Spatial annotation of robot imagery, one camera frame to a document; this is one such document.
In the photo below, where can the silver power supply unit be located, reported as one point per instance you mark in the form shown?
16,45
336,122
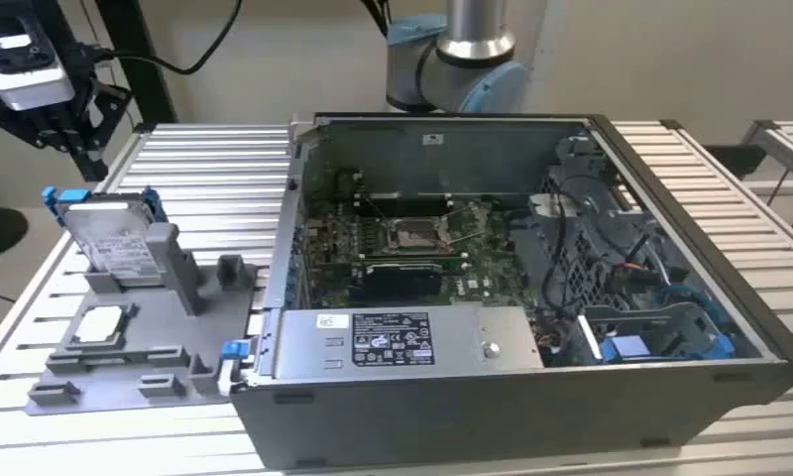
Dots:
396,342

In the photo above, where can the hard disk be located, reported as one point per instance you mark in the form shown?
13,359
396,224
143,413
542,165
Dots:
110,238

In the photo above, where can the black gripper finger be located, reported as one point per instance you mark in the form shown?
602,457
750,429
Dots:
92,149
7,121

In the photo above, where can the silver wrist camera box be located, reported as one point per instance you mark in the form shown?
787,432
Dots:
27,79

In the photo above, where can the black stand post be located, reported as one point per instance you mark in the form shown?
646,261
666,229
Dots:
148,59

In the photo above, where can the blue case latch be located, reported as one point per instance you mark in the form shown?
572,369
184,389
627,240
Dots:
235,349

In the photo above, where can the silver CPU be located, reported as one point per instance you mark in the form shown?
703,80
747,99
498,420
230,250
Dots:
104,323

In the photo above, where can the blue disk bay carrier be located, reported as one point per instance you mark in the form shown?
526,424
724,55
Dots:
624,347

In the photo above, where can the black graphics card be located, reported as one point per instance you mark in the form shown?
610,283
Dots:
400,282

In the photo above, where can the grey metal disk bay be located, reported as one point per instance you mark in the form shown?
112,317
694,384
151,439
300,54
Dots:
595,258

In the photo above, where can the green motherboard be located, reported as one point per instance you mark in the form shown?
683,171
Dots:
490,277

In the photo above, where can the green RAM stick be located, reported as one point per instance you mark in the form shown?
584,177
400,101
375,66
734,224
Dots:
115,355

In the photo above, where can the black open PC case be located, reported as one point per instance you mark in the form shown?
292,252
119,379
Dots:
503,421

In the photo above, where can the grey parts rack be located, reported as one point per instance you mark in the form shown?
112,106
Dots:
152,347

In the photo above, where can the metal slat side table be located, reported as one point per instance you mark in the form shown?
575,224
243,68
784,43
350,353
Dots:
790,149

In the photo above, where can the CPU socket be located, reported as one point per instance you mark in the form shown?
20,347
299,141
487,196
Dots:
415,234

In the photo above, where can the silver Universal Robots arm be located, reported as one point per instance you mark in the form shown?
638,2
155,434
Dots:
456,64

